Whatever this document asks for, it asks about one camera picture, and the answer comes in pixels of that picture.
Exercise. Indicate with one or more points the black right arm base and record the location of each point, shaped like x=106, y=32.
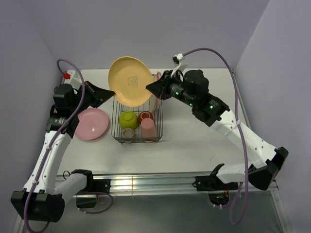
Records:
x=213, y=183

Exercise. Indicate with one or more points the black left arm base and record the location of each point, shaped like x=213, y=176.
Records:
x=85, y=201

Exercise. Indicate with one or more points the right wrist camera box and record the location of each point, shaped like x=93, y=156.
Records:
x=179, y=61

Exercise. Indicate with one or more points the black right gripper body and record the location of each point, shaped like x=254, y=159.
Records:
x=172, y=86

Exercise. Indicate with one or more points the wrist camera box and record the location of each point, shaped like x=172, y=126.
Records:
x=74, y=79
x=179, y=61

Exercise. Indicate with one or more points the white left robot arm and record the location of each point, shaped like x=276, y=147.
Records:
x=41, y=199

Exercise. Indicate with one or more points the orange black mug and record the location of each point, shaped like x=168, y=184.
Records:
x=143, y=115

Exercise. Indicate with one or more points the pink plastic plate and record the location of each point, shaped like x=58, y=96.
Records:
x=93, y=123

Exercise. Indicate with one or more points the pink cream plate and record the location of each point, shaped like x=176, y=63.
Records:
x=157, y=76
x=154, y=103

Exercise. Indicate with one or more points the salmon pink cup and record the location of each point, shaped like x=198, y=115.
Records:
x=148, y=130

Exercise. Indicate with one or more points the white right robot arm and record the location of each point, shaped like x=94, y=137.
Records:
x=262, y=161

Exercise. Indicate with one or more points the speckled ceramic small cup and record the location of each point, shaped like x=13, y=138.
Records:
x=128, y=135

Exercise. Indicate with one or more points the black wire dish rack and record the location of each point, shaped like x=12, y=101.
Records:
x=118, y=108

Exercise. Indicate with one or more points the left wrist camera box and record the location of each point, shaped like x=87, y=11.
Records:
x=74, y=79

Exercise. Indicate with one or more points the aluminium frame rail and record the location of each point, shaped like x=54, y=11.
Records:
x=122, y=184

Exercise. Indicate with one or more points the orange plastic plate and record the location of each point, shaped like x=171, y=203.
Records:
x=128, y=78

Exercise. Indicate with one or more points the lime green bowl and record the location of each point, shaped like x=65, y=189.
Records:
x=128, y=119

